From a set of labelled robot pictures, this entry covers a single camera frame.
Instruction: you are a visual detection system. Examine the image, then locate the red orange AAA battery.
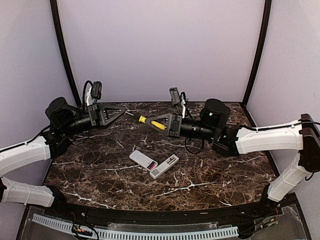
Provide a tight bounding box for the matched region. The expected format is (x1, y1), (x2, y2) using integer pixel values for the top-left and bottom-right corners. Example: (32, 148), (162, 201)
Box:
(147, 162), (158, 171)

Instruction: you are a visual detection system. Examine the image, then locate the right black frame post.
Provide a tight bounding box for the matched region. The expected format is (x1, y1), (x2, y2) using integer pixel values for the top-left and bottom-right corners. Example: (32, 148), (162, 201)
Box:
(241, 0), (272, 108)

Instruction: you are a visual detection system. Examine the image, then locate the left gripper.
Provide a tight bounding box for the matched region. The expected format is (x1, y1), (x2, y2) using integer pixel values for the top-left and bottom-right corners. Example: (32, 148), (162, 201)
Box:
(61, 102), (126, 137)

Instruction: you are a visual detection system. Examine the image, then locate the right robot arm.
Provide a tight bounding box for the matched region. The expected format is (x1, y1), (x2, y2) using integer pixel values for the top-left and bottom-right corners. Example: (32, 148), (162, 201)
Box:
(144, 98), (320, 217)

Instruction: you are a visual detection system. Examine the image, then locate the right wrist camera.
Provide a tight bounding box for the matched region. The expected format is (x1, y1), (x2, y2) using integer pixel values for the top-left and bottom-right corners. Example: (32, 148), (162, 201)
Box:
(169, 87), (182, 106)

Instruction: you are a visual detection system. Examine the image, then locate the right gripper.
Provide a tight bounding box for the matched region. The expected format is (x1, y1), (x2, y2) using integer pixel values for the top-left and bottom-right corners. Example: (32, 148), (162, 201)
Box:
(145, 112), (217, 141)

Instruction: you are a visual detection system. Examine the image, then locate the black frame post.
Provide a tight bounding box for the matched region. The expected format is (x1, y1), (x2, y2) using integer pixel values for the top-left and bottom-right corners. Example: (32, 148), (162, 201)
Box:
(241, 0), (272, 108)
(49, 0), (82, 107)

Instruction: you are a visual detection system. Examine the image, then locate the left black frame post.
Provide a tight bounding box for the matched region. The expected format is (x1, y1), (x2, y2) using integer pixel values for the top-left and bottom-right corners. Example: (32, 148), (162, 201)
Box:
(49, 0), (82, 107)

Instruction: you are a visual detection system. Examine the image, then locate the white remote control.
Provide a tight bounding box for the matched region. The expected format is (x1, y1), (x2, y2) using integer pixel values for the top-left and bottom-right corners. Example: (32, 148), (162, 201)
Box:
(149, 154), (180, 180)

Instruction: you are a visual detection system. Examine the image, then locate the grey remote control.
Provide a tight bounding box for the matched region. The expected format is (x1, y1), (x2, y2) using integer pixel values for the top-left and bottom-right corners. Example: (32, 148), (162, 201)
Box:
(129, 150), (158, 172)

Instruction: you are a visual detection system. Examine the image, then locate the yellow handled screwdriver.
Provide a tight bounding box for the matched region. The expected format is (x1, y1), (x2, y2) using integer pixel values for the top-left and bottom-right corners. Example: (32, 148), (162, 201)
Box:
(125, 111), (167, 131)

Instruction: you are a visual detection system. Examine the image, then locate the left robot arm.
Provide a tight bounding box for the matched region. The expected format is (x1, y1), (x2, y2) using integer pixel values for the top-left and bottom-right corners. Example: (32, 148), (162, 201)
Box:
(0, 97), (126, 218)

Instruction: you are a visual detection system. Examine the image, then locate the black front rail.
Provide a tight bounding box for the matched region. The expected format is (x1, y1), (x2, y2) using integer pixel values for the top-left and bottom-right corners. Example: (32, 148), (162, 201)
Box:
(44, 194), (296, 226)

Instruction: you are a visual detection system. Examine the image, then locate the white slotted cable duct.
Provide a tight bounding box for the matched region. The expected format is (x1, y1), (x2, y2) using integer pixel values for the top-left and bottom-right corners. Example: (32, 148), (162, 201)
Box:
(32, 214), (239, 240)

